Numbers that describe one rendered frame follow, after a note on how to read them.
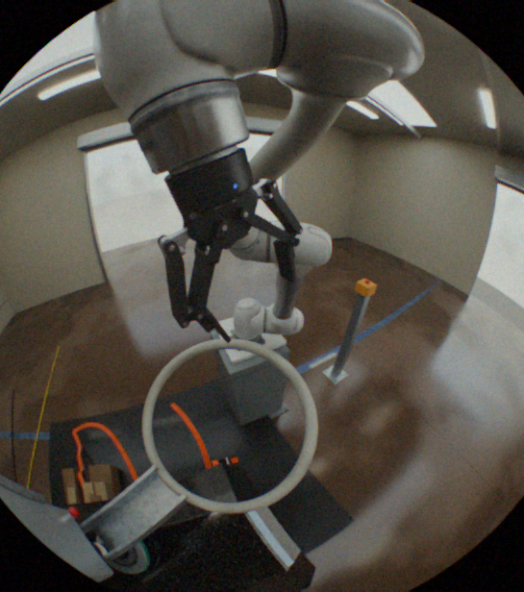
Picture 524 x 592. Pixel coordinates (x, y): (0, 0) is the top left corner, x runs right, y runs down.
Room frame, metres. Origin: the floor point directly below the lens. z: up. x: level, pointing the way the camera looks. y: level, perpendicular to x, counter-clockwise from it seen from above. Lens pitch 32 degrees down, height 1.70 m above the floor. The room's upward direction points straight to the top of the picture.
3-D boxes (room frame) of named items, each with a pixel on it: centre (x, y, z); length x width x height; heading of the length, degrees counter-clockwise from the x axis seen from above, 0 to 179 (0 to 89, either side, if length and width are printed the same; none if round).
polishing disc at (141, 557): (-0.36, 0.48, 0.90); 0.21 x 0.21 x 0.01
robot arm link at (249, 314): (0.91, 0.07, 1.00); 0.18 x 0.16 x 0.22; 86
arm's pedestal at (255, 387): (0.91, 0.09, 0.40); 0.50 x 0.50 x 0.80; 27
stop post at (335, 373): (1.19, -0.78, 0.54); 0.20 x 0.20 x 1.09; 30
